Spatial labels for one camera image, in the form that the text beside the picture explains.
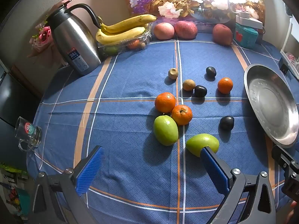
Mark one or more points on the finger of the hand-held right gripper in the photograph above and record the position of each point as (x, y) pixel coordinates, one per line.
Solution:
(281, 156)

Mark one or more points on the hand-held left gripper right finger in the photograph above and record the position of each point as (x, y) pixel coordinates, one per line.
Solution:
(213, 170)

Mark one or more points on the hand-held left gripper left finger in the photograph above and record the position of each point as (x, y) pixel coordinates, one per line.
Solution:
(90, 170)

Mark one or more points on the pointed green jujube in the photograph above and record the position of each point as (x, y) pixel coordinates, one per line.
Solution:
(198, 143)

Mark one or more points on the dark purple plum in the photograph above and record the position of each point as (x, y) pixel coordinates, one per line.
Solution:
(200, 91)
(226, 123)
(211, 71)

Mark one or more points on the round steel plate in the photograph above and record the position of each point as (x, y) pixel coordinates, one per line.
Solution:
(271, 105)

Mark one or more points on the round green jujube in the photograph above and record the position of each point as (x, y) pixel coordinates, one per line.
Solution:
(165, 130)

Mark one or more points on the tangerine with looped stem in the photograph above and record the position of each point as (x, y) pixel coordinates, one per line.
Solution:
(225, 85)

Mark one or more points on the smooth brown kiwi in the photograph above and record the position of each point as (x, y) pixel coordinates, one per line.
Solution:
(189, 85)

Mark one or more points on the brown kiwi with dimple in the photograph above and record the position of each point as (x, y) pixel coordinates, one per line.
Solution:
(173, 73)

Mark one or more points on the person's right hand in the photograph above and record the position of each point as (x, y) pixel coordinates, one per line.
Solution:
(294, 210)

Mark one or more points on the blue plaid tablecloth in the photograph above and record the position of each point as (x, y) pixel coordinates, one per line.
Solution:
(130, 121)

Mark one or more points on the glass mug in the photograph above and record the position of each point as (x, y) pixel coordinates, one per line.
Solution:
(28, 133)

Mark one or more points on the colourful printed bag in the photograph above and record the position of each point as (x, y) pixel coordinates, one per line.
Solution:
(14, 191)

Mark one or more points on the black power adapter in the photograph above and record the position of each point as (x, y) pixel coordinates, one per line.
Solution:
(284, 65)

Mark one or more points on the pink plastic bag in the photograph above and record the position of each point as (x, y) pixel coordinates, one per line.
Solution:
(292, 58)

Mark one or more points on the black appliance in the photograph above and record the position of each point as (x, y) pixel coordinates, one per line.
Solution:
(14, 98)

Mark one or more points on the green fruit in container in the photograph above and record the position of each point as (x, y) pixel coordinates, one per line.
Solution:
(111, 50)

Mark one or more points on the teal plastic box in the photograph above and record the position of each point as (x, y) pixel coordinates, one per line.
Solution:
(246, 36)

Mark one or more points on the clear plastic fruit container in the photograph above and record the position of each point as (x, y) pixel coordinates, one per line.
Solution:
(121, 47)

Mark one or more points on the steel thermos jug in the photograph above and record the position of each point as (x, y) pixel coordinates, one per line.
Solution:
(74, 44)

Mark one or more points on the small orange in container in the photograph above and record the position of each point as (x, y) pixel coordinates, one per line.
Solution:
(133, 44)

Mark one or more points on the dark red apple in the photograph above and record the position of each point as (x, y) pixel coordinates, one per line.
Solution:
(222, 34)

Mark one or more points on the small kiwi in container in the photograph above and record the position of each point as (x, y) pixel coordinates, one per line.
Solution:
(142, 45)

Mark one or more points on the yellow banana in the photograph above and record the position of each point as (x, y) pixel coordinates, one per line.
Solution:
(130, 23)
(109, 30)
(121, 35)

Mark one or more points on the pink artificial flowers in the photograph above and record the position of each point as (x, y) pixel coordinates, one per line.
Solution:
(43, 35)

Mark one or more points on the pale pink apple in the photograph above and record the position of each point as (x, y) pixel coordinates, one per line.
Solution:
(164, 31)

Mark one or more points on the pink object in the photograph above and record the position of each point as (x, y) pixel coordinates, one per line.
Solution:
(64, 1)

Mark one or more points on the floral painting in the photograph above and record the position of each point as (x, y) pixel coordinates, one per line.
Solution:
(163, 0)

